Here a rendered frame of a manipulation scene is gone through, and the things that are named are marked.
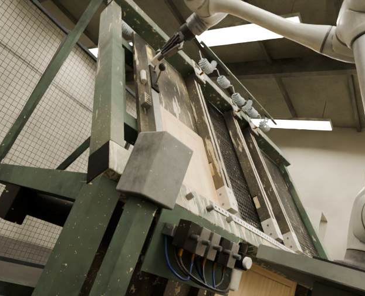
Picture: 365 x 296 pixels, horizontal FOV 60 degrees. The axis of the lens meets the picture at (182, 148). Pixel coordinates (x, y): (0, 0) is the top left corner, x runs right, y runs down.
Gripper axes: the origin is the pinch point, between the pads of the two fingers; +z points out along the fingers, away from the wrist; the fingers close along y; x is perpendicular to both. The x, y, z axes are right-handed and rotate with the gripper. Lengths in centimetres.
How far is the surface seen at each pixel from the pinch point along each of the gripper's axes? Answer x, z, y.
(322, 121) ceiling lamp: 435, -34, -261
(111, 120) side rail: -18, 11, 48
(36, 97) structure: -14, 87, -41
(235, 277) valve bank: 51, 16, 85
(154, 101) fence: 7.9, 11.7, 14.3
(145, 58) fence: 7.1, 12.8, -24.2
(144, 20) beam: 2, 7, -53
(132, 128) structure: 1.2, 19.4, 30.9
